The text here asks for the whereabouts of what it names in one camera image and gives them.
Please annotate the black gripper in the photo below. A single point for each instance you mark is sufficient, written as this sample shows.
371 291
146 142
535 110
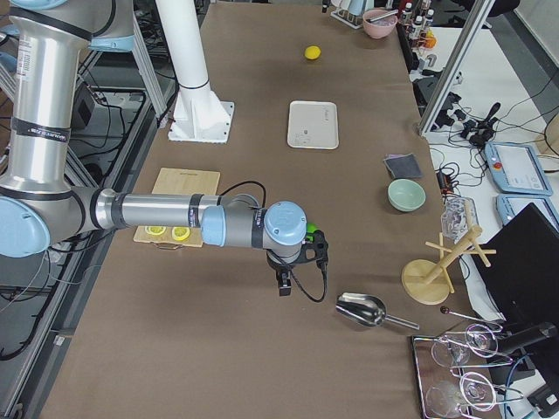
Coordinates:
278 264

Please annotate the green lime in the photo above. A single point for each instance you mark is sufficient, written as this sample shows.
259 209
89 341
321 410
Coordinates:
311 228

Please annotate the yellow lemon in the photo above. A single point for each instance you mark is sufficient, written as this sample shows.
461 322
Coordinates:
312 52

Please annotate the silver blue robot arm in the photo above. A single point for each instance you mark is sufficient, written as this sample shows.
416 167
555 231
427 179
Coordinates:
39 208

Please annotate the cream rabbit tray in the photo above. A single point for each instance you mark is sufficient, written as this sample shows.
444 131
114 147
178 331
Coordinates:
312 125

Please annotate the metal glass rack tray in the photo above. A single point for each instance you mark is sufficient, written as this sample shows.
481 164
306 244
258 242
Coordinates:
429 372

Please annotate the metal scoop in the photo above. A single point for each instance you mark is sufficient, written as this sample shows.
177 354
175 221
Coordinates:
368 310

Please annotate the lemon slice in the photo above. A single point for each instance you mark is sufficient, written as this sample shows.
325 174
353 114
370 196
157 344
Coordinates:
155 231
180 233

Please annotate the wooden mug tree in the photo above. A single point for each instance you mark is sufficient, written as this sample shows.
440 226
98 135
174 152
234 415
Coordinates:
428 282

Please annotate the mint green bowl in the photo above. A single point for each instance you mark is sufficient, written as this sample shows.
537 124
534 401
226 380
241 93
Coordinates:
406 195

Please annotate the wooden cutting board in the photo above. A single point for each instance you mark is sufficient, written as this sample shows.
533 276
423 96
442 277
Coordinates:
182 184

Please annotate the grey folded cloth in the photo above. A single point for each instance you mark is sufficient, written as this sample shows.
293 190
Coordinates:
403 166

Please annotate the clear glass cup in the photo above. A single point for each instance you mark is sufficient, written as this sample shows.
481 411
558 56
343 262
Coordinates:
458 217

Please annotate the wine glass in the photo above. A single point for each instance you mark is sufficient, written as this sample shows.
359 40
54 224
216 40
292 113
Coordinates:
455 349
472 393

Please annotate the blue teach pendant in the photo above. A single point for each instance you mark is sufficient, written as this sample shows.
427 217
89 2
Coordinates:
509 205
515 169

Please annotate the black laptop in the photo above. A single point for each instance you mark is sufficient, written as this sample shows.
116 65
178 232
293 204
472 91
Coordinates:
523 276

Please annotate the pink bowl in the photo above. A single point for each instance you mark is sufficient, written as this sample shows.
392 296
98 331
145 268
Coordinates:
379 23

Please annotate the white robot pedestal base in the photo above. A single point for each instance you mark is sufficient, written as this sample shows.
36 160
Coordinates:
199 115

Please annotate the aluminium frame post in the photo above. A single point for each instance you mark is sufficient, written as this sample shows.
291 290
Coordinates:
473 25

